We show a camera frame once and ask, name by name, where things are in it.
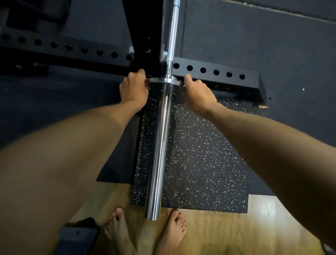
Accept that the person's left hand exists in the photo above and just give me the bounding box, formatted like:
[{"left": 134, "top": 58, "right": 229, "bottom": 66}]
[{"left": 119, "top": 69, "right": 150, "bottom": 111}]

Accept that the person's right hand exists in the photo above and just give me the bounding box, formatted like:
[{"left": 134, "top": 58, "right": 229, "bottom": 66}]
[{"left": 182, "top": 74, "right": 218, "bottom": 115}]

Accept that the person's right forearm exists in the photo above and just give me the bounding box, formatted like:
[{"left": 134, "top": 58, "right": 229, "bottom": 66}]
[{"left": 205, "top": 102, "right": 336, "bottom": 250}]

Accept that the person's left forearm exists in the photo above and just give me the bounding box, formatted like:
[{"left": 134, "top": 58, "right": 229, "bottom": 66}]
[{"left": 0, "top": 101, "right": 146, "bottom": 255}]

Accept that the black perforated power rack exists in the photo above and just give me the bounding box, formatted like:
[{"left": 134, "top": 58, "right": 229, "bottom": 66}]
[{"left": 0, "top": 0, "right": 268, "bottom": 104}]

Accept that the chrome barbell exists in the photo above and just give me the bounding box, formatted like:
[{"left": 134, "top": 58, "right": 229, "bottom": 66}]
[{"left": 145, "top": 0, "right": 184, "bottom": 221}]

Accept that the black speckled rubber mat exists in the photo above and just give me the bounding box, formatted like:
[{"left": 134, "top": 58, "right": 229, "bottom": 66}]
[{"left": 130, "top": 97, "right": 254, "bottom": 214}]

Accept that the person's right foot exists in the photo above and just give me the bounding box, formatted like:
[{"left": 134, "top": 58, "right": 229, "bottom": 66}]
[{"left": 154, "top": 209, "right": 187, "bottom": 255}]

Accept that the person's foot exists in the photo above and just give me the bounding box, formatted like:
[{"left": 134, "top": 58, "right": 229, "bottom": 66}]
[
  {"left": 154, "top": 209, "right": 187, "bottom": 255},
  {"left": 104, "top": 208, "right": 137, "bottom": 255}
]

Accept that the person's left foot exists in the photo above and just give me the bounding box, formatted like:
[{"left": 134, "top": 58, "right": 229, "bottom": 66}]
[{"left": 104, "top": 208, "right": 137, "bottom": 255}]

